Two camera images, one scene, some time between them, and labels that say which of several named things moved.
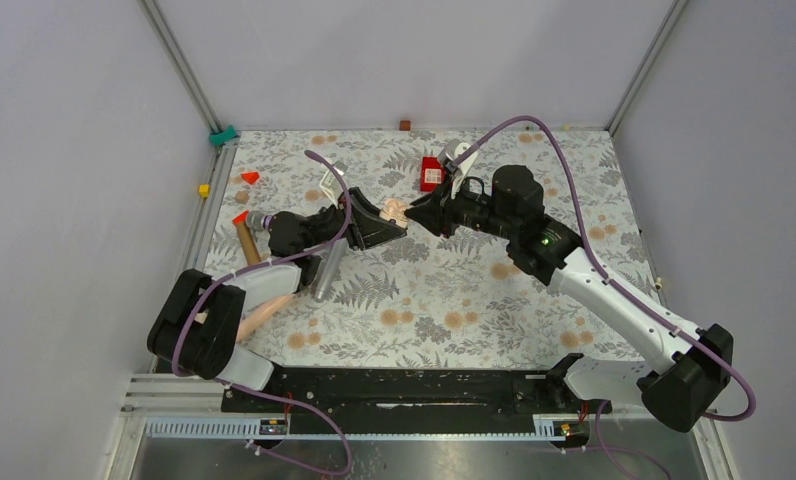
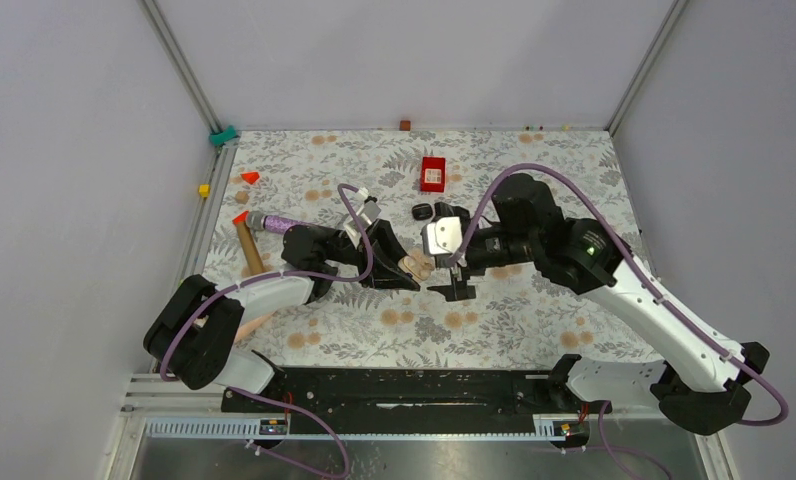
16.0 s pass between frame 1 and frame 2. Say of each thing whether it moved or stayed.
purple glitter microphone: stayed
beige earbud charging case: moved
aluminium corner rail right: stayed
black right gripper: moved
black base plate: stayed
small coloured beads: stayed
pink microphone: stayed
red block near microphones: stayed
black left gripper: moved
